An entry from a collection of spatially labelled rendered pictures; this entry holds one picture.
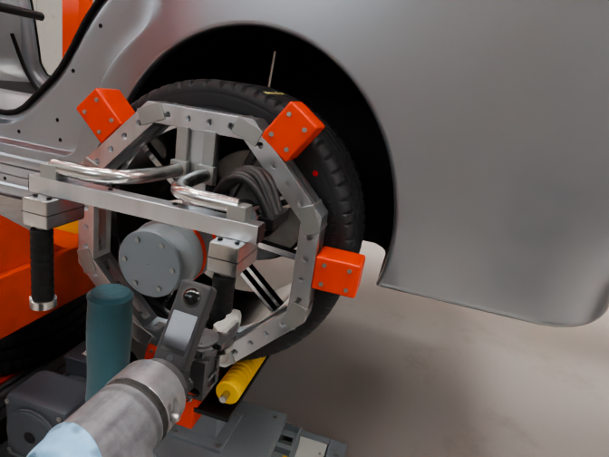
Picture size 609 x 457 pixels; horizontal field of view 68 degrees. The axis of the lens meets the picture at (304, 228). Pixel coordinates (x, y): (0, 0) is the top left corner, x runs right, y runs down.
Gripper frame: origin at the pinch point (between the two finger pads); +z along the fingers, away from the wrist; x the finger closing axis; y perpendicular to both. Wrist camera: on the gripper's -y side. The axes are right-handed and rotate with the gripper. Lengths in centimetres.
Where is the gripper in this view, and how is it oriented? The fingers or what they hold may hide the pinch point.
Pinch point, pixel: (225, 307)
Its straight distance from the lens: 76.5
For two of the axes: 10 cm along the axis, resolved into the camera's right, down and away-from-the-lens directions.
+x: 9.6, 2.1, -2.0
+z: 2.5, -2.5, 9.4
